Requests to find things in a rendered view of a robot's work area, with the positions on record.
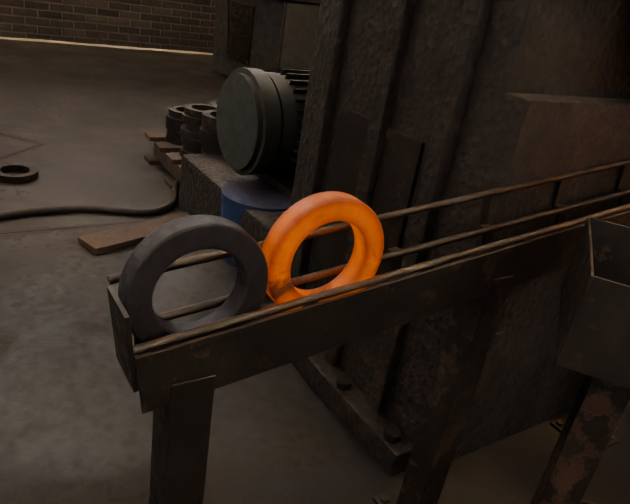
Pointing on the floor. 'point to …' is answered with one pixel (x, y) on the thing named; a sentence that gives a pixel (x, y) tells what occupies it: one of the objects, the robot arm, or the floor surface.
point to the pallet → (184, 136)
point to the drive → (250, 143)
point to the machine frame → (462, 182)
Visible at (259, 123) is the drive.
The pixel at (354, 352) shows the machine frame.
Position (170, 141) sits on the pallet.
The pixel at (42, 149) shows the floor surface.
